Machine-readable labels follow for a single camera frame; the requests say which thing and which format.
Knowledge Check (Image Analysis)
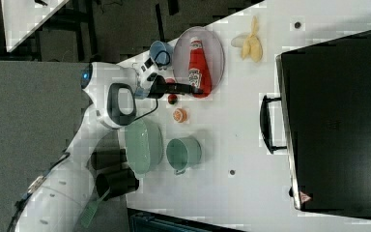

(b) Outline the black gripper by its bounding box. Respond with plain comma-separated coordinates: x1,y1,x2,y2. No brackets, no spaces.
147,72,204,99

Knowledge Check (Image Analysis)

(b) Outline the red felt ketchup bottle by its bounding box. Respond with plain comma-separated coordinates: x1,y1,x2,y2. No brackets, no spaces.
188,37,212,98

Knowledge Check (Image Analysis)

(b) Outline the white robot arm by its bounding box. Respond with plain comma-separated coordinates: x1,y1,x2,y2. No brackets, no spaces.
6,62,203,232

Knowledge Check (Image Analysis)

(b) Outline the lilac round plate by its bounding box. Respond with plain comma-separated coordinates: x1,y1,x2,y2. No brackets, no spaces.
172,26,225,90

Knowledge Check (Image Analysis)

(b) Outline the red felt strawberry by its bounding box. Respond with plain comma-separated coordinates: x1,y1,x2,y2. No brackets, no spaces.
168,94,178,105

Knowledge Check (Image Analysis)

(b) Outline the pink felt strawberry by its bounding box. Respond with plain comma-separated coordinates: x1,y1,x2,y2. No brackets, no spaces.
165,78,176,83

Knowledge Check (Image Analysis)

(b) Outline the felt orange slice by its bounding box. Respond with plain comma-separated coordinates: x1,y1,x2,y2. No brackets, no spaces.
173,108,187,123

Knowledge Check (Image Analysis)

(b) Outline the blue cup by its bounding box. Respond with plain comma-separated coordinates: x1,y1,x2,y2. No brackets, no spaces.
149,41,173,70

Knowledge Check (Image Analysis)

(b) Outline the green mug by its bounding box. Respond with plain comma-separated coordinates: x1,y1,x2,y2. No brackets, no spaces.
166,136,202,175

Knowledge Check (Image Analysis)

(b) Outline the green colander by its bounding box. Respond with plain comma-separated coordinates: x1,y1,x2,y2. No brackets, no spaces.
125,118,163,179

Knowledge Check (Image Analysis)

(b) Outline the yellow felt banana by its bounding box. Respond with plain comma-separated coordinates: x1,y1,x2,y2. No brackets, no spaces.
231,16,263,63

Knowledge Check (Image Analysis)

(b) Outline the black cylinder holder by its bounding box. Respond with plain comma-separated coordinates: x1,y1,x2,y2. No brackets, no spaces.
91,149,127,170

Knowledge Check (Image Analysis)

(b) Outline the black cylinder with spatula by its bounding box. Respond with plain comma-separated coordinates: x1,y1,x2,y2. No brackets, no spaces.
96,168,139,201

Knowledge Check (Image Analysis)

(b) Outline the black toaster oven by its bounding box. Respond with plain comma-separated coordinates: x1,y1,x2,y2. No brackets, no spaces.
275,30,371,219

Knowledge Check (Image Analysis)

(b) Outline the green spatula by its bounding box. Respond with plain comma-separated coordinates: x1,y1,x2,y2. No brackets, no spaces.
80,189,110,228

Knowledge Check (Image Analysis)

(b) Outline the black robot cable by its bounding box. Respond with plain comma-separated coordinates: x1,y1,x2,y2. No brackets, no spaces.
131,98,159,123

